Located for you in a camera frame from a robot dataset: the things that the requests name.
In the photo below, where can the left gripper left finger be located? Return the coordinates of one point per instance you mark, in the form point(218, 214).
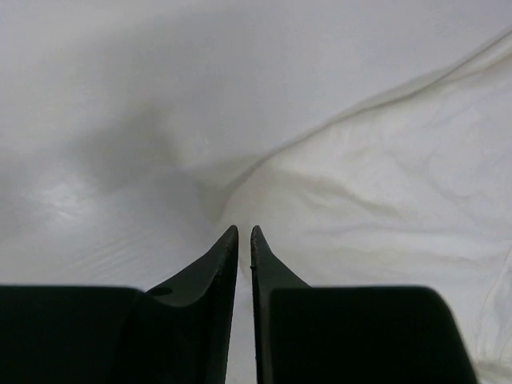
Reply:
point(175, 332)

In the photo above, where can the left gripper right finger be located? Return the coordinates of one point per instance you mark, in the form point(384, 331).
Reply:
point(350, 334)

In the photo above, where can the white tank top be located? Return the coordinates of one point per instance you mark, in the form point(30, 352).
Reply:
point(415, 190)

